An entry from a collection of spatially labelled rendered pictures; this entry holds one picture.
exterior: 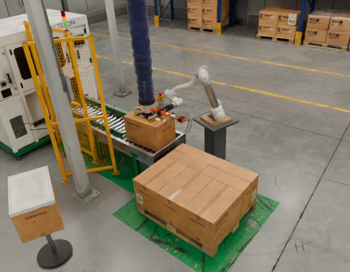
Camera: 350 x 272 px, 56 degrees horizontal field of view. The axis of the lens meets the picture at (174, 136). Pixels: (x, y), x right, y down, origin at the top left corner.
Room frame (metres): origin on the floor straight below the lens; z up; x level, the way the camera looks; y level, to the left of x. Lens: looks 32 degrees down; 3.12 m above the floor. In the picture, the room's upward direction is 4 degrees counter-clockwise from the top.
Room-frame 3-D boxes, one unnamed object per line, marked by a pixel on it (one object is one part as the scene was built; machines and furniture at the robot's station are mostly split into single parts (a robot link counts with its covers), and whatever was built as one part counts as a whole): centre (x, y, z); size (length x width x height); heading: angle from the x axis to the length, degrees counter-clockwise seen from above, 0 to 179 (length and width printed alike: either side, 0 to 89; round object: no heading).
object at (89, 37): (3.91, 1.31, 1.05); 0.87 x 0.10 x 2.10; 100
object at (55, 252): (2.52, 1.47, 0.31); 0.40 x 0.40 x 0.62
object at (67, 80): (3.59, 1.24, 1.62); 0.20 x 0.05 x 0.30; 48
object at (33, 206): (2.52, 1.47, 0.82); 0.60 x 0.40 x 0.40; 23
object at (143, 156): (4.31, 1.17, 0.50); 2.31 x 0.05 x 0.19; 48
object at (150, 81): (4.01, 0.35, 1.68); 0.22 x 0.22 x 1.04
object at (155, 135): (4.01, 0.34, 0.75); 0.60 x 0.40 x 0.40; 52
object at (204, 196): (3.11, -0.22, 0.34); 1.20 x 1.00 x 0.40; 48
